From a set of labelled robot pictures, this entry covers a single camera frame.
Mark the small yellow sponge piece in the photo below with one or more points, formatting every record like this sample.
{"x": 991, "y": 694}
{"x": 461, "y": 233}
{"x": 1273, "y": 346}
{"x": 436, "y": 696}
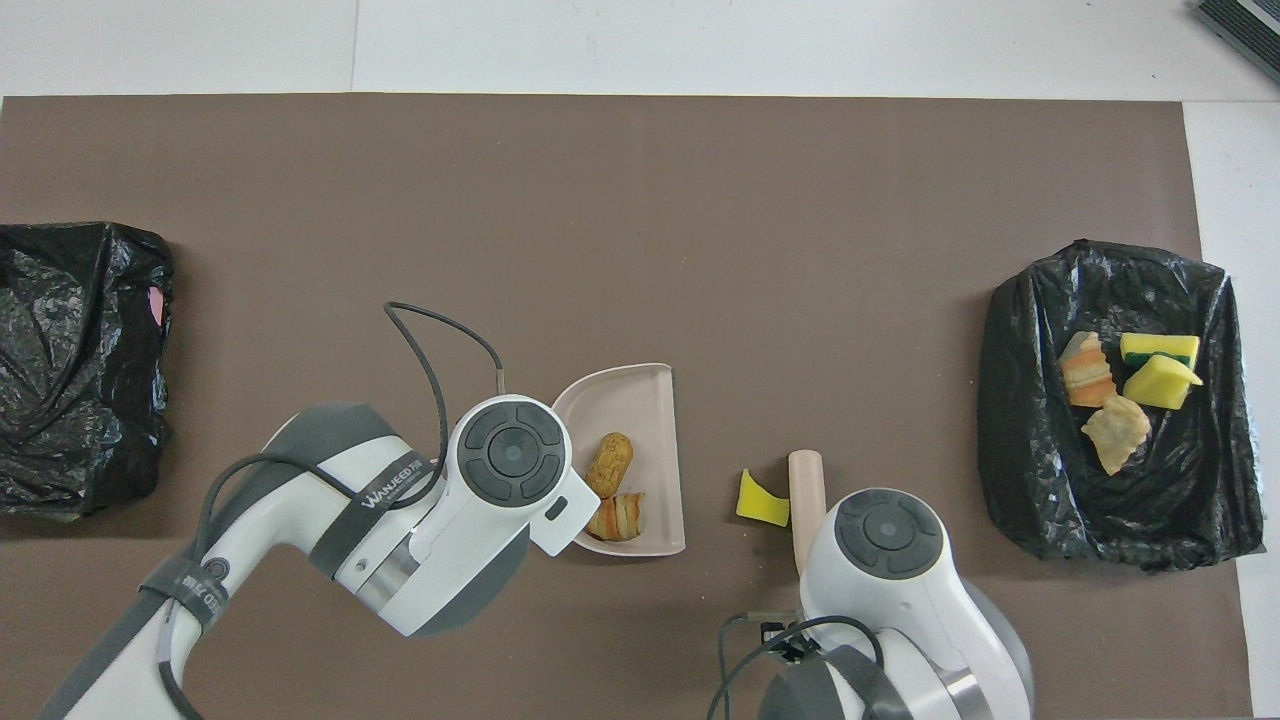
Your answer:
{"x": 762, "y": 500}

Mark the beige hand brush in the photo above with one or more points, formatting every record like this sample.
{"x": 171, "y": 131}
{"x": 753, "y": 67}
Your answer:
{"x": 806, "y": 500}

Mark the round beige bread piece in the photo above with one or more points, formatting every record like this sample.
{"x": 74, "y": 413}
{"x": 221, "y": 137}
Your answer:
{"x": 618, "y": 517}

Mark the brown croquette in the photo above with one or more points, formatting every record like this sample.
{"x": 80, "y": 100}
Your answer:
{"x": 609, "y": 464}

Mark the beige plastic dustpan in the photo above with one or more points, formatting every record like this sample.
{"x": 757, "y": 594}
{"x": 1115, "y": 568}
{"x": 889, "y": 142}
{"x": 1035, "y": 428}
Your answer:
{"x": 640, "y": 400}

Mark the beige orange layered bread piece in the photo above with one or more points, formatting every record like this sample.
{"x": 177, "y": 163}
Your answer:
{"x": 1087, "y": 372}

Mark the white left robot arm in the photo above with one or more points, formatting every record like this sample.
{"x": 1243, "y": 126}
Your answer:
{"x": 420, "y": 540}

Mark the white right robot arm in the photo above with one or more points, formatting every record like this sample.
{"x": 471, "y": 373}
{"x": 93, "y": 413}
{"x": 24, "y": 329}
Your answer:
{"x": 890, "y": 560}

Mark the black bag lined bin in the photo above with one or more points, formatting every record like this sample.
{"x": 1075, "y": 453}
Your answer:
{"x": 1040, "y": 480}

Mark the black bag bin pink spot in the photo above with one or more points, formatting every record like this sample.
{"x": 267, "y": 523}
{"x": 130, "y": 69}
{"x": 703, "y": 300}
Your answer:
{"x": 80, "y": 400}

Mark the brown table mat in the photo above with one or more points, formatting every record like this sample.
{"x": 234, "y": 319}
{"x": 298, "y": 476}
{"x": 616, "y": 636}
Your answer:
{"x": 700, "y": 200}

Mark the dark grey ribbed panel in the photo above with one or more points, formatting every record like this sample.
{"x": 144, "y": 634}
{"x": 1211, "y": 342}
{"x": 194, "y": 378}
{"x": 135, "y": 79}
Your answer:
{"x": 1240, "y": 30}

